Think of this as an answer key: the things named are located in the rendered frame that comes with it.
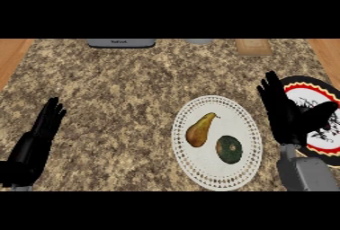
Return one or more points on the black red white plate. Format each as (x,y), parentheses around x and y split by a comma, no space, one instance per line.
(321,119)

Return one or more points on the grey round container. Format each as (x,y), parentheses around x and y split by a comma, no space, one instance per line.
(200,41)

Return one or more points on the white lace placemat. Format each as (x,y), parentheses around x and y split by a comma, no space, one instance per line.
(216,143)

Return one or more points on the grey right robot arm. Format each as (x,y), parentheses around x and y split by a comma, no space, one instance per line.
(305,172)

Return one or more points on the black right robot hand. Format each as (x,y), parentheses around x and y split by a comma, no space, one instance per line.
(283,116)

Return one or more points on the brown pear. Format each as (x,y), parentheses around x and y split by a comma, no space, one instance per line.
(198,131)

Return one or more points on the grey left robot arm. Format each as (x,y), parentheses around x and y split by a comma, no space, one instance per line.
(19,188)

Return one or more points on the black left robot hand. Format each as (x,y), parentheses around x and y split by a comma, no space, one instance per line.
(31,149)

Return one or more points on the tan wooden block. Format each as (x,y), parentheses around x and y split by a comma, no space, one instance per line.
(253,47)

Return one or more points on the dark green squash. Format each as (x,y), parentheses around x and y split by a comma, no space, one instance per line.
(229,149)

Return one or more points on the grey appliance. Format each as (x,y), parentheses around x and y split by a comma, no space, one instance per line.
(120,43)

